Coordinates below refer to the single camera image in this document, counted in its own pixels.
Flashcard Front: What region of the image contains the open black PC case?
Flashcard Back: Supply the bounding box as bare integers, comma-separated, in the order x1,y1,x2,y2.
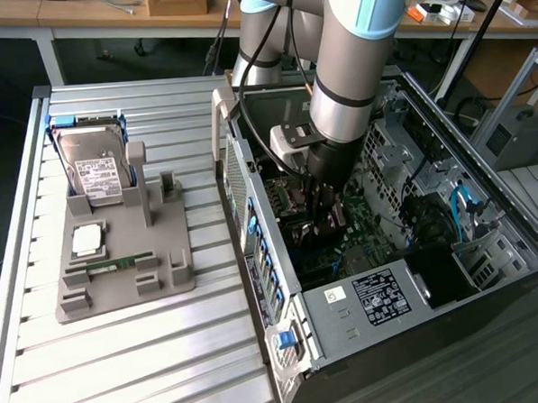
207,59,538,403

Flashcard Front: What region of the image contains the grey power supply unit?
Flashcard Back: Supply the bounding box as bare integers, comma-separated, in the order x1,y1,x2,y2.
298,258,436,372

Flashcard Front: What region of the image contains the orange and black box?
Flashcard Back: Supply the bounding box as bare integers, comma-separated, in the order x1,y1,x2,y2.
409,1,442,23

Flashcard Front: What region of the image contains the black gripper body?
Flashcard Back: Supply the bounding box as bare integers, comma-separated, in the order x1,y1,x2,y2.
302,135,365,196

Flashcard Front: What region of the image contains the aluminium profile frame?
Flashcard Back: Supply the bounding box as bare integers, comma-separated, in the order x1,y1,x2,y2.
466,46,538,147

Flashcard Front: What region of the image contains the black wire bundle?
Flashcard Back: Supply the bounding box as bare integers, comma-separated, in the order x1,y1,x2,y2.
397,191,455,250

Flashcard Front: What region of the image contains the green RAM stick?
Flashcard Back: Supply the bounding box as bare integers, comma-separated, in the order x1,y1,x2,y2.
79,254,141,274

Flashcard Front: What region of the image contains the black slanted pole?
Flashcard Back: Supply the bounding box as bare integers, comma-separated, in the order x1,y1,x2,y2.
428,0,530,111

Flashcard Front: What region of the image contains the light blue wire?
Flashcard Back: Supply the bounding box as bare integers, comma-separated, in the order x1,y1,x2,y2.
448,179,482,243

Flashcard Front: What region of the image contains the silver chipset heatsink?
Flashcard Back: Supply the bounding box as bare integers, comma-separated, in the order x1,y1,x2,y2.
342,246,374,275

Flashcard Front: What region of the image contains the wooden desk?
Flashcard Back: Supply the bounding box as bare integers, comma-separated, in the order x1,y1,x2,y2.
391,0,538,110
0,0,245,88

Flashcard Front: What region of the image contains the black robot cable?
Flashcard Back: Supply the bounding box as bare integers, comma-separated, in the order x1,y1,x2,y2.
233,1,307,182

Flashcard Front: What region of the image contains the white box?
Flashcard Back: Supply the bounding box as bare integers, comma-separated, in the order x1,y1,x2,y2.
438,1,476,25

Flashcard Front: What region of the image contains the grey computer tower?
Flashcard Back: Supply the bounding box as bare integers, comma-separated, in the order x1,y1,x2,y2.
469,104,538,174

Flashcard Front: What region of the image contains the silver CPU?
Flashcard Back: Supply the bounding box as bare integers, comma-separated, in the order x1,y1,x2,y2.
69,223,105,258

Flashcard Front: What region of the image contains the grey plastic parts rack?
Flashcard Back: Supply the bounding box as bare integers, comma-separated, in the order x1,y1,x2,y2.
45,137,199,325

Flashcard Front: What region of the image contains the hard disk with blue bracket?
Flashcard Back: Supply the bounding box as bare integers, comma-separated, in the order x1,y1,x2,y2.
43,107,137,209

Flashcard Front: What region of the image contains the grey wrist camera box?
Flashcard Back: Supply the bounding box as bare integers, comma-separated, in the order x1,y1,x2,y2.
268,121,327,169

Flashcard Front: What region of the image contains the metal drive cage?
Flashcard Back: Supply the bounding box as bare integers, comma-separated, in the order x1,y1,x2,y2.
357,106,439,252

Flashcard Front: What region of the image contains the blue case latch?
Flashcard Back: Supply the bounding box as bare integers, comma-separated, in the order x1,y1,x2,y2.
273,329,296,350

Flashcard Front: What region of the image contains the brown cardboard box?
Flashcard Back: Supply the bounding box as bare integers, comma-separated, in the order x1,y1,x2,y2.
144,0,210,18

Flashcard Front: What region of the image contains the grey cable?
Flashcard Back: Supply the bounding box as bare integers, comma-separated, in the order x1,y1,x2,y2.
98,0,145,17

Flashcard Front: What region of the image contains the metal disk bay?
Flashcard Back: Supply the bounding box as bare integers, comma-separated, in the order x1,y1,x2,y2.
448,223,534,295

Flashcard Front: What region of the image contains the green motherboard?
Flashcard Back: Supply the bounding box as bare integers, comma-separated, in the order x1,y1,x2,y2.
260,147,404,293

